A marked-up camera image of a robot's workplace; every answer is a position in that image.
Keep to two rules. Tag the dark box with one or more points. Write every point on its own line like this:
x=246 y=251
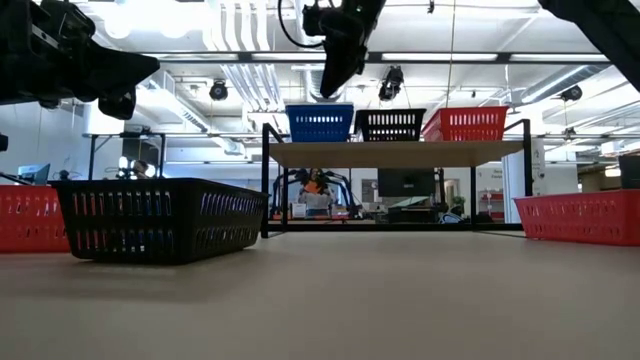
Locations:
x=630 y=172

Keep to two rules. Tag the red plastic slotted basket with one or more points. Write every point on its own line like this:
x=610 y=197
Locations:
x=575 y=216
x=467 y=131
x=30 y=223

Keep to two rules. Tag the black plastic slotted basket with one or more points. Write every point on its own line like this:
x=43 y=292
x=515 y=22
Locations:
x=390 y=131
x=165 y=222

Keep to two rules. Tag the black ceiling spotlight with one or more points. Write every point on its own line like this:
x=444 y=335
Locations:
x=571 y=93
x=391 y=83
x=218 y=91

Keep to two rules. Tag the wooden shelf with black frame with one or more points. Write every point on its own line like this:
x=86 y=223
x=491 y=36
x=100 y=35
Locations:
x=375 y=154

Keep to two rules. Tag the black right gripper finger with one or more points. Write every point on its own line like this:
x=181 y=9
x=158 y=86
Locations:
x=340 y=75

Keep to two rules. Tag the person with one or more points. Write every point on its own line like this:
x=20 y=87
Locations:
x=316 y=202

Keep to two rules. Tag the dark flat screen monitor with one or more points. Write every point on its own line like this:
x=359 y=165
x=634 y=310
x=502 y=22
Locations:
x=405 y=182

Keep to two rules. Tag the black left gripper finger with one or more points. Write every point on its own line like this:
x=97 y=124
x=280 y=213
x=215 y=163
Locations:
x=120 y=67

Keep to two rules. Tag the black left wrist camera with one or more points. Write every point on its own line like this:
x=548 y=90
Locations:
x=70 y=17

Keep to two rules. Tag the black metal table frame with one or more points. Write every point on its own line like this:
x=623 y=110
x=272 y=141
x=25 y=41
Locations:
x=92 y=160

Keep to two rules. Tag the small computer monitor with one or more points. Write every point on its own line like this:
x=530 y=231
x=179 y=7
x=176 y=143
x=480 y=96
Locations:
x=37 y=174

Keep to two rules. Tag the blue plastic slotted basket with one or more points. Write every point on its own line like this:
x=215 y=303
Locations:
x=320 y=131

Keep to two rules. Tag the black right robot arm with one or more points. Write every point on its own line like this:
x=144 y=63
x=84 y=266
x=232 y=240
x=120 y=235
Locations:
x=610 y=30

